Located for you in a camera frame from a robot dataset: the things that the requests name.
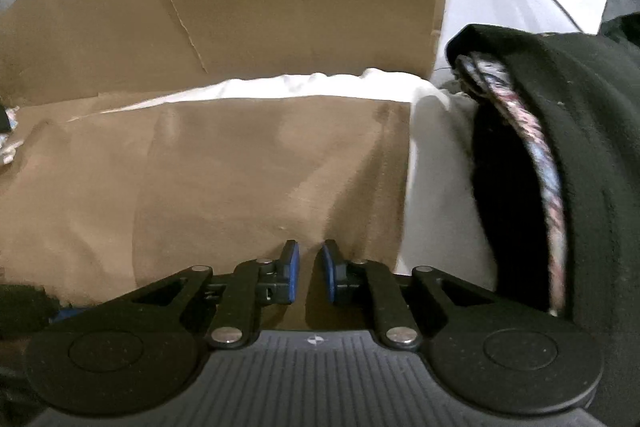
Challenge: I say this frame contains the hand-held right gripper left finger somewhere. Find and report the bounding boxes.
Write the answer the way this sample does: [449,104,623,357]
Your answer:
[132,239,301,349]

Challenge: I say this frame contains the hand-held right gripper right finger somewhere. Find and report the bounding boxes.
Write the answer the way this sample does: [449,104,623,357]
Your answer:
[321,239,496,350]

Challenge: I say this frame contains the brown shirt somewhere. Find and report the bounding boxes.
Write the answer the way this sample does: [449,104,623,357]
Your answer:
[0,96,413,333]

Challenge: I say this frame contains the bear print blanket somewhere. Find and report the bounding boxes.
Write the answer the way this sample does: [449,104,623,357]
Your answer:
[65,67,501,293]

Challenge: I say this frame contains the folded black garment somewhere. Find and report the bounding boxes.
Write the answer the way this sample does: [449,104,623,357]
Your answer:
[445,14,640,427]

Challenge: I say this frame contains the colourful printed cloth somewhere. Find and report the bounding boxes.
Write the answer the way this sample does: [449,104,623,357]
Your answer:
[0,134,23,168]

